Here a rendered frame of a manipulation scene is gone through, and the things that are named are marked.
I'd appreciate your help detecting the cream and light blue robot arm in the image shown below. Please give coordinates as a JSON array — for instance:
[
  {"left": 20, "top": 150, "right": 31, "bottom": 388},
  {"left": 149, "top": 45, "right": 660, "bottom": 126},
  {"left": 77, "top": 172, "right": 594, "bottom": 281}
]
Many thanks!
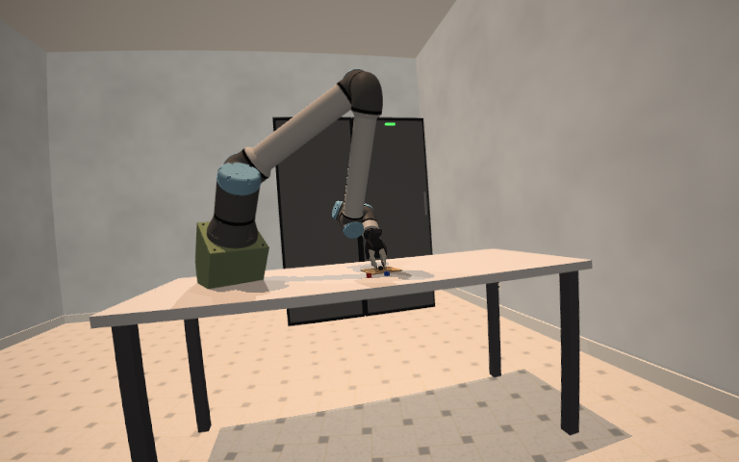
[{"left": 207, "top": 69, "right": 383, "bottom": 248}]

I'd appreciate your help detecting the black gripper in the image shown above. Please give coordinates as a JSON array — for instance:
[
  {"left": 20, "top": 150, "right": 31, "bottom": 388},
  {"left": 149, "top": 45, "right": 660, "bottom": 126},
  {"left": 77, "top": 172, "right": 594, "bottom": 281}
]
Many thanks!
[{"left": 364, "top": 228, "right": 387, "bottom": 270}]

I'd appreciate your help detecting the tan square mat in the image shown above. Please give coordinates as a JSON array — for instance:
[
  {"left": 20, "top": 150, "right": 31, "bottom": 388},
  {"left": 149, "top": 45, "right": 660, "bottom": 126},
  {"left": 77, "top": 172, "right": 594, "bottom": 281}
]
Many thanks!
[{"left": 360, "top": 267, "right": 403, "bottom": 275}]

